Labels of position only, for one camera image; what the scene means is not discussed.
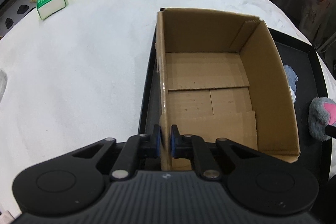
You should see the grey pink plush toy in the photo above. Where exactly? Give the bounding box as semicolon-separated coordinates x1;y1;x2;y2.
309;97;335;141

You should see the blue denim plush toy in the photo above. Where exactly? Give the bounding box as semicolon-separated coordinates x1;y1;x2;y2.
284;65;298;103

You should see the brown cardboard box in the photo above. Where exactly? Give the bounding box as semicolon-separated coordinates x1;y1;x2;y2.
155;8;300;170

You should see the cream tote bag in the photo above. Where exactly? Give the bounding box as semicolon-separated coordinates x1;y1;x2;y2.
299;0;335;42

